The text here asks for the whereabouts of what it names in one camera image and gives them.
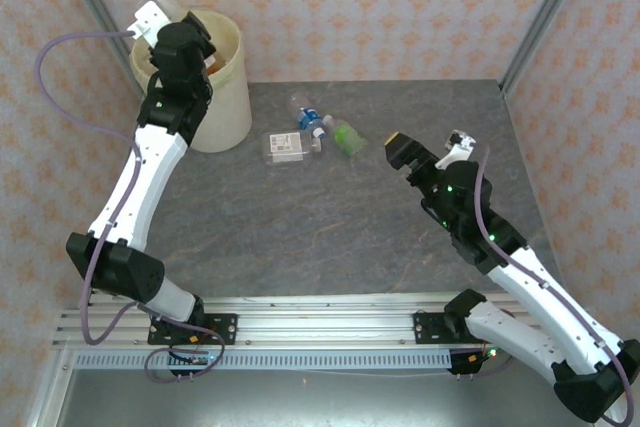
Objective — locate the cream plastic waste bin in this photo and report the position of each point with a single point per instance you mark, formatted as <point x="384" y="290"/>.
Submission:
<point x="225" y="112"/>

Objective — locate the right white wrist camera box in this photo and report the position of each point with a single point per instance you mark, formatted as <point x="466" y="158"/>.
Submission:
<point x="460" y="147"/>

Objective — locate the clear bottle blue label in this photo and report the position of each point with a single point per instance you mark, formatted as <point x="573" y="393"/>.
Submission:
<point x="307" y="119"/>

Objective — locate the flat clear bottle white label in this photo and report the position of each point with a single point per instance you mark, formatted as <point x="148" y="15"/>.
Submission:
<point x="286" y="144"/>

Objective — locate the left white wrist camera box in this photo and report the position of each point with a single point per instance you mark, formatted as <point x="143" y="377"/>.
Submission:
<point x="147" y="19"/>

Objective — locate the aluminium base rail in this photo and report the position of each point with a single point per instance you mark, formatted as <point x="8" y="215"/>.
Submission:
<point x="325" y="322"/>

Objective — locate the clear bottle green label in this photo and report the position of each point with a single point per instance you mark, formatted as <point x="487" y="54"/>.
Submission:
<point x="345" y="136"/>

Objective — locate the grey metal lower panel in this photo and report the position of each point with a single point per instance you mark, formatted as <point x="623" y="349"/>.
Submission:
<point x="325" y="402"/>

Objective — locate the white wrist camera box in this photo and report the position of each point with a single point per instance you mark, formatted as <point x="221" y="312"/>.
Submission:
<point x="460" y="147"/>
<point x="147" y="19"/>

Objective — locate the translucent yellow-green bin liner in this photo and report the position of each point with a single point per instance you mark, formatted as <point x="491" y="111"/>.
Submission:
<point x="227" y="32"/>

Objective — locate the small circuit board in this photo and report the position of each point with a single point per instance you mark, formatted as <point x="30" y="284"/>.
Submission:
<point x="485" y="354"/>
<point x="195" y="359"/>

